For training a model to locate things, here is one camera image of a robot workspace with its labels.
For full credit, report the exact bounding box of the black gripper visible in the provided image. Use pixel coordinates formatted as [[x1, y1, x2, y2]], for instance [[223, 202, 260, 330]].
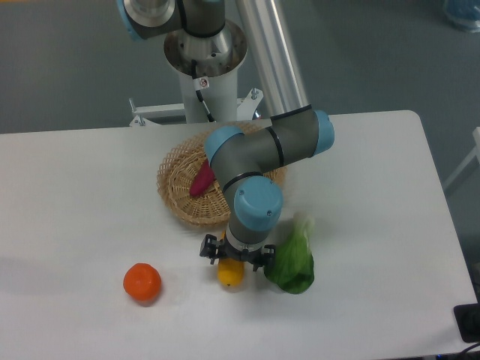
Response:
[[199, 234, 276, 272]]

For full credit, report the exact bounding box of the yellow mango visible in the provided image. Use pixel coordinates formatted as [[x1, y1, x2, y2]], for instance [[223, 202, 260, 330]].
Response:
[[217, 229, 245, 290]]

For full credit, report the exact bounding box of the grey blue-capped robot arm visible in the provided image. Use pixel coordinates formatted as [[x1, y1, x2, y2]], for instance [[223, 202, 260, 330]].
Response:
[[117, 1, 335, 268]]

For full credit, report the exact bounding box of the woven wicker basket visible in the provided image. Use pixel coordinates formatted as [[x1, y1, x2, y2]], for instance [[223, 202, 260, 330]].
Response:
[[156, 119, 290, 227]]

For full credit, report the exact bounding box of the green bok choy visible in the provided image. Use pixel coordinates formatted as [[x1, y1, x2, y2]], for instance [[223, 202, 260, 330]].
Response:
[[264, 212, 315, 295]]

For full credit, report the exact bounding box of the purple sweet potato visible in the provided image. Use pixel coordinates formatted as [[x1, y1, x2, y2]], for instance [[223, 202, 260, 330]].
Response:
[[189, 160, 215, 197]]

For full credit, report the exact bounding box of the orange tangerine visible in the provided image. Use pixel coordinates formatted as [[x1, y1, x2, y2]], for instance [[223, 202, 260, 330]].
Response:
[[123, 263, 162, 302]]

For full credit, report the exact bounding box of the black device at table edge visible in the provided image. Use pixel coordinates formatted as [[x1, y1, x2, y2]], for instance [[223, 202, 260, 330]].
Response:
[[453, 303, 479, 343]]

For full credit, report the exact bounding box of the blue object on floor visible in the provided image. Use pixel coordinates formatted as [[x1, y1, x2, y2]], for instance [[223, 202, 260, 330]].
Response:
[[443, 0, 479, 33]]

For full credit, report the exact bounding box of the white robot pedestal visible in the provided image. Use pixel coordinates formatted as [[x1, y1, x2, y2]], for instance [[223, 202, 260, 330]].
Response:
[[129, 69, 263, 127]]

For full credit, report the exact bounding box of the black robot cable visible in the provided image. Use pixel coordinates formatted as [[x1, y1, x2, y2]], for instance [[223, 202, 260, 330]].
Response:
[[190, 58, 217, 123]]

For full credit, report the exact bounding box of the white frame at right edge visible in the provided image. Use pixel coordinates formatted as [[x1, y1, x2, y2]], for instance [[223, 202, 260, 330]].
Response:
[[442, 127, 479, 197]]

